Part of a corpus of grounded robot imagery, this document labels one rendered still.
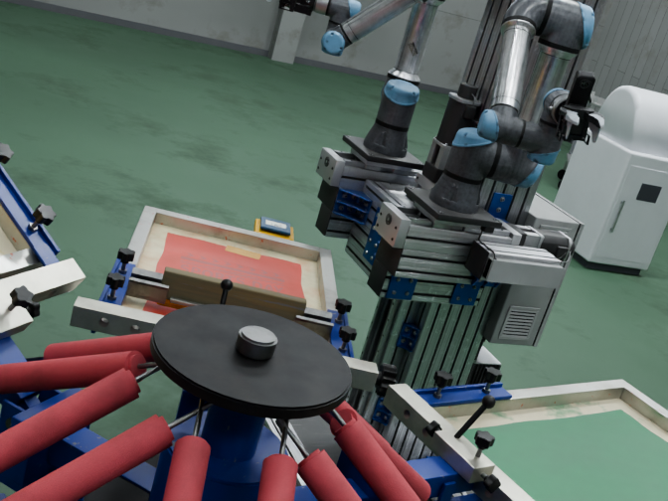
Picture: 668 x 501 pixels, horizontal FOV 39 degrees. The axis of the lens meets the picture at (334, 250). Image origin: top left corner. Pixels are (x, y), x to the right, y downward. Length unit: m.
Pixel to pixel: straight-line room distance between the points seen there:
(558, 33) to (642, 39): 9.40
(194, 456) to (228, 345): 0.21
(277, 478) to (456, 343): 1.98
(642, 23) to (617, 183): 5.22
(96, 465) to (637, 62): 11.06
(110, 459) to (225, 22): 10.79
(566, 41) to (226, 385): 1.66
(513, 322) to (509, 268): 0.50
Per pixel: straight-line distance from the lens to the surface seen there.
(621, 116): 7.32
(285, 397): 1.33
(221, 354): 1.40
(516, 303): 3.21
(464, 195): 2.73
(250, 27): 12.06
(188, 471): 1.29
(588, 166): 7.44
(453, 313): 3.15
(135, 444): 1.32
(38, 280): 1.89
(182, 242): 2.77
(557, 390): 2.50
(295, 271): 2.77
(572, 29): 2.69
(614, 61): 12.34
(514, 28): 2.63
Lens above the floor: 1.96
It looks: 19 degrees down
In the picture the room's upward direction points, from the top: 17 degrees clockwise
